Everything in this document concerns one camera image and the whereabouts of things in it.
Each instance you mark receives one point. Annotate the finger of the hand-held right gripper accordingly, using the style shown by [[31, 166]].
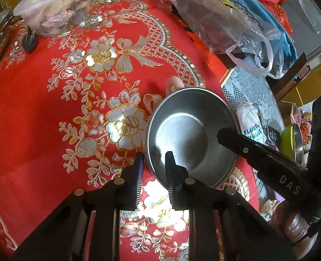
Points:
[[247, 148]]

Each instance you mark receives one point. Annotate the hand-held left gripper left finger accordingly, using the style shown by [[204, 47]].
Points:
[[138, 178]]

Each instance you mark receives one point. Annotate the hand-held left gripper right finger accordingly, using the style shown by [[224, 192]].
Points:
[[172, 175]]

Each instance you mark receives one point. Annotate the steel-lined pink bowl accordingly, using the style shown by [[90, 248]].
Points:
[[187, 130]]

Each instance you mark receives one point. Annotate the person's right hand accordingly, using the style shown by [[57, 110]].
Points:
[[296, 231]]

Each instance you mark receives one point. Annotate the white printed plastic bag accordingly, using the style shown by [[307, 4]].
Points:
[[250, 119]]

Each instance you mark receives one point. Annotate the steel-lined green bowl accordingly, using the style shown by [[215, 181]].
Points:
[[289, 141]]

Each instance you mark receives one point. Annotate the white lace cloth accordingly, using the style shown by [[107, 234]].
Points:
[[252, 87]]

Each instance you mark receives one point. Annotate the red floral tablecloth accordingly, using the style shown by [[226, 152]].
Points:
[[41, 114]]

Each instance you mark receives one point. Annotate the clear plastic bag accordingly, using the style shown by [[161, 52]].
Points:
[[217, 24]]

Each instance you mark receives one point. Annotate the blue plastic tray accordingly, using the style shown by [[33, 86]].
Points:
[[274, 21]]

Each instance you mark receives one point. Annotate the grey plastic box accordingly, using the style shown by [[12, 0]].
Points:
[[315, 19]]

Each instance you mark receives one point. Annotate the black power plug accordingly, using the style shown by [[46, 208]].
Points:
[[30, 42]]

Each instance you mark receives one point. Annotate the clear plastic food container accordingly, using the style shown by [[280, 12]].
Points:
[[54, 8]]

